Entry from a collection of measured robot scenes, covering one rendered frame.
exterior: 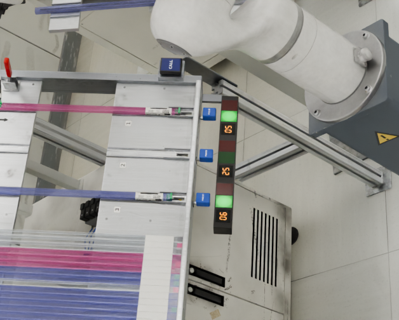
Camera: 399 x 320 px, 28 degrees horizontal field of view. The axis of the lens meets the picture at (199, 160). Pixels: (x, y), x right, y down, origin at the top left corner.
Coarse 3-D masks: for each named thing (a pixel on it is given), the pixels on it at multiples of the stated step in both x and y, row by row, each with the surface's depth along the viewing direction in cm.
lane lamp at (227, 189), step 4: (220, 184) 176; (224, 184) 176; (228, 184) 176; (232, 184) 175; (220, 188) 175; (224, 188) 175; (228, 188) 175; (232, 188) 175; (216, 192) 175; (220, 192) 175; (224, 192) 175; (228, 192) 175; (232, 192) 174
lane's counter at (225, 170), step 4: (220, 168) 178; (224, 168) 178; (228, 168) 178; (232, 168) 177; (220, 172) 177; (224, 172) 177; (228, 172) 177; (232, 172) 177; (220, 176) 177; (224, 176) 177; (228, 176) 177; (232, 176) 177
